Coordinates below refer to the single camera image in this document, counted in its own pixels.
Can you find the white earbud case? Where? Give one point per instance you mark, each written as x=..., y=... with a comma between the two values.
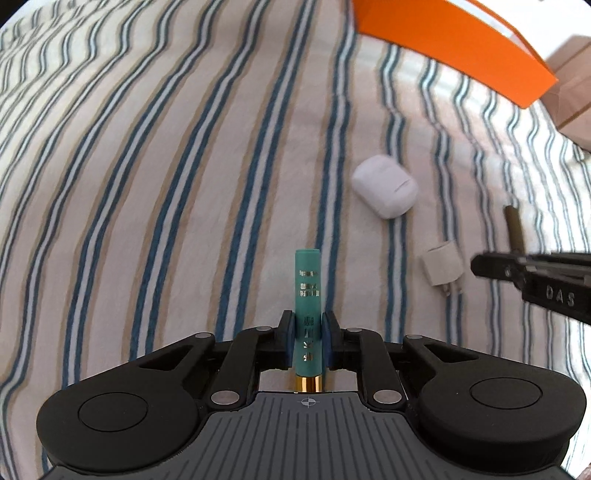
x=383, y=184

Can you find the green tube with gold end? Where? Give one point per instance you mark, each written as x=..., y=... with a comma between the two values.
x=308, y=277

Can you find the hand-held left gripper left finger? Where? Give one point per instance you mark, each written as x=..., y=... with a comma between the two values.
x=288, y=339

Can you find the brown stick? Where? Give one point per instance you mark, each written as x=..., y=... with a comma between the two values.
x=513, y=228

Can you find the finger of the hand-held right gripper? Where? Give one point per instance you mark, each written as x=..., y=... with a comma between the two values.
x=496, y=266
x=561, y=259

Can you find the orange box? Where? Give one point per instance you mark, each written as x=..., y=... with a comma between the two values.
x=461, y=50

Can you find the striped bed sheet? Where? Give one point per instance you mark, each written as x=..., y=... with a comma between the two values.
x=161, y=184

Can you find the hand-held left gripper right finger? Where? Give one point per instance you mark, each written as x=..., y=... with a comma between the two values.
x=329, y=339

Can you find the white cube charger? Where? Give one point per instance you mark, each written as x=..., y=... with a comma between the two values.
x=441, y=265

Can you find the brown cardboard box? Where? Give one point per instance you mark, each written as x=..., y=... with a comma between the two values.
x=572, y=97

